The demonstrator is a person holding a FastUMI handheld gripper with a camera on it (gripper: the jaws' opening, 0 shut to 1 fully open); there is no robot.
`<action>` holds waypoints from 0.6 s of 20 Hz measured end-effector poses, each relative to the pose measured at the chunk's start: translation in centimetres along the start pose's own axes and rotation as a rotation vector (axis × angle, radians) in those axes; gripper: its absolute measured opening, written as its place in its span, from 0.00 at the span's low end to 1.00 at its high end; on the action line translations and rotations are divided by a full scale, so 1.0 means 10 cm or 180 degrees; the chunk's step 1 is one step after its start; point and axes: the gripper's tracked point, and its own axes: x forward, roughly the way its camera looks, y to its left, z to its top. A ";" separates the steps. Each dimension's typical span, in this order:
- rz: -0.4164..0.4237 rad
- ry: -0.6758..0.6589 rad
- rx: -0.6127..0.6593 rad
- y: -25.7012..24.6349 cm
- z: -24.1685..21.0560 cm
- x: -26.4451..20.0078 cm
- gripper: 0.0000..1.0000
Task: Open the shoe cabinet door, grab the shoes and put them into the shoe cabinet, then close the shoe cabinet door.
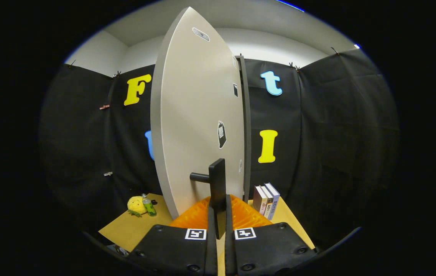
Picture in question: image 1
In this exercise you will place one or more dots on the yellow plush toy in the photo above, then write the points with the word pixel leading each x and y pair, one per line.
pixel 135 205

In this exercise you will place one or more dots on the brown book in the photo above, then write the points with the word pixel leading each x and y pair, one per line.
pixel 258 201

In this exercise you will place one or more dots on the white book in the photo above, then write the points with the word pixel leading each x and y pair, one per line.
pixel 267 203

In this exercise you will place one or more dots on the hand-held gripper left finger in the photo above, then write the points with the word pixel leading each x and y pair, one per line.
pixel 212 253

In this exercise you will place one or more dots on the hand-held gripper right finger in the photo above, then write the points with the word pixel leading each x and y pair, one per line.
pixel 228 253

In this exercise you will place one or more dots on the green bottle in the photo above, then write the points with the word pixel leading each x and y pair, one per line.
pixel 149 208

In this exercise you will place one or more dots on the black backdrop cloth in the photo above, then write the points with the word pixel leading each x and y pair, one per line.
pixel 336 134

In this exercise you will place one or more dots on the red clip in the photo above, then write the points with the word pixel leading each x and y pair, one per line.
pixel 104 107

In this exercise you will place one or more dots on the beige shoe cabinet door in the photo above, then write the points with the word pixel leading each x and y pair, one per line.
pixel 191 115

